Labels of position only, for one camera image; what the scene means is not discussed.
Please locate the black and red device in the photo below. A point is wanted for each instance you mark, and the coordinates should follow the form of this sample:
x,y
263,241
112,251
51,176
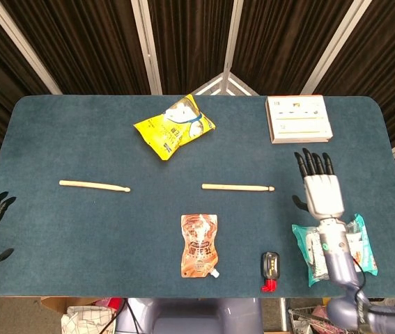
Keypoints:
x,y
270,268

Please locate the grey robot torso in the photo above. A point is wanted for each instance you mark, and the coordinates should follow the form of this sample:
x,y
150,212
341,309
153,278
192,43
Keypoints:
x,y
190,316

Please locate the white checked cloth bag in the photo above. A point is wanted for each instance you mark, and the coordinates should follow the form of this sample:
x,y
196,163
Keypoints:
x,y
85,320

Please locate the wooden drumstick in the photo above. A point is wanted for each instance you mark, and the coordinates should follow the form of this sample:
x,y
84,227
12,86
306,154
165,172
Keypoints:
x,y
235,187
92,185

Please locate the dark brown curtain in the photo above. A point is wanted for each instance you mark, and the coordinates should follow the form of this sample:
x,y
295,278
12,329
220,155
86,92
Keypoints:
x,y
96,45

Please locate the white partition triangular foot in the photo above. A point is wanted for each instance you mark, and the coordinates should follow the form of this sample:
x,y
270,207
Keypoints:
x,y
225,83

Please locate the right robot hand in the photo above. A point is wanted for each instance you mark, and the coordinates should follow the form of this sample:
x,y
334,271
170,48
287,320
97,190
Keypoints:
x,y
322,195

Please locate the yellow snack bag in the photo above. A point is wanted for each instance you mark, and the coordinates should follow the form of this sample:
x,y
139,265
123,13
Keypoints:
x,y
169,128

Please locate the red bag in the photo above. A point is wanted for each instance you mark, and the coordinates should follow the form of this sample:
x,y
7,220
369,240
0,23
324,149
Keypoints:
x,y
113,302

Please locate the teal noodle packet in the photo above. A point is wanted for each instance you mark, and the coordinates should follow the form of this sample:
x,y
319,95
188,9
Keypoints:
x,y
305,243

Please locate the brown cardboard box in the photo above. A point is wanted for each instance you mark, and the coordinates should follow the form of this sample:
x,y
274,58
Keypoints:
x,y
58,303

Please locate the orange peanut butter pouch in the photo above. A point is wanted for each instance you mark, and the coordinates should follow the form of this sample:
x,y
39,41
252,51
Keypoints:
x,y
199,243

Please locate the white flat cardboard box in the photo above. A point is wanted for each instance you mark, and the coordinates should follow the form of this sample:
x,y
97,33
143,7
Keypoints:
x,y
298,118

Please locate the blue felt table mat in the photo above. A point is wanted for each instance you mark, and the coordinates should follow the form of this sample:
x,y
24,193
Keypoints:
x,y
113,236

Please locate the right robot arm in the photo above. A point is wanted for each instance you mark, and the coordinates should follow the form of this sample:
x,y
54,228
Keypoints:
x,y
336,257

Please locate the pink packet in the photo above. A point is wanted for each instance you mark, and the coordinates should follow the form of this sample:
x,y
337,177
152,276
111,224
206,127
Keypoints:
x,y
319,313

